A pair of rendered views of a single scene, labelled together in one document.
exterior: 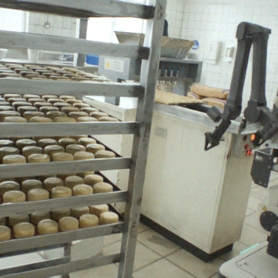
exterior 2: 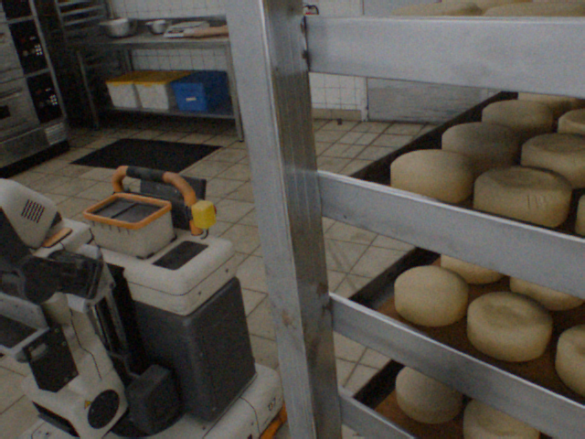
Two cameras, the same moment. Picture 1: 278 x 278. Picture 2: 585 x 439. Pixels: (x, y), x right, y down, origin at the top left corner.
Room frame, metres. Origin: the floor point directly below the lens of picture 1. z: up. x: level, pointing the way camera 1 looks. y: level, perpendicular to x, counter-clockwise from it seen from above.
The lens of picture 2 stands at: (1.32, 0.53, 1.55)
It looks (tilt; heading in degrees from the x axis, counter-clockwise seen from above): 27 degrees down; 258
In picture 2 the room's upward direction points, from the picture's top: 7 degrees counter-clockwise
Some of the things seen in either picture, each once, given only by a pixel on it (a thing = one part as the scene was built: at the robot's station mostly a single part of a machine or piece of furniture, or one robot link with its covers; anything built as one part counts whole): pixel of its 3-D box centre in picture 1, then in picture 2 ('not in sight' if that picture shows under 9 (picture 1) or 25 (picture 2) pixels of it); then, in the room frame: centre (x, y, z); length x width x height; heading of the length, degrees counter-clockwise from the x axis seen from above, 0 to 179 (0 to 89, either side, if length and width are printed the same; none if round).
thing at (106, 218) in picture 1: (108, 219); not in sight; (0.92, 0.05, 0.78); 0.05 x 0.05 x 0.02
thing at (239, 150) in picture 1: (248, 143); not in sight; (2.08, -0.64, 0.77); 0.24 x 0.04 x 0.14; 133
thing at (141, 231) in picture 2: not in sight; (131, 224); (1.48, -0.98, 0.87); 0.23 x 0.15 x 0.11; 134
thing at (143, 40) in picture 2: not in sight; (174, 76); (1.15, -5.03, 0.49); 1.90 x 0.72 x 0.98; 137
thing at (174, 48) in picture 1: (155, 45); not in sight; (2.71, -0.04, 1.25); 0.56 x 0.29 x 0.14; 133
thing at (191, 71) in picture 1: (151, 79); not in sight; (2.71, -0.04, 1.01); 0.72 x 0.33 x 0.34; 133
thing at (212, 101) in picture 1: (221, 103); not in sight; (6.08, -1.29, 0.47); 0.72 x 0.42 x 0.17; 142
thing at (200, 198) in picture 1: (192, 175); not in sight; (2.34, -0.39, 0.45); 0.70 x 0.34 x 0.90; 43
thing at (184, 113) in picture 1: (124, 95); not in sight; (2.69, 0.14, 0.87); 2.01 x 0.03 x 0.07; 43
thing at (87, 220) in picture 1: (88, 221); not in sight; (0.89, 0.11, 0.78); 0.05 x 0.05 x 0.02
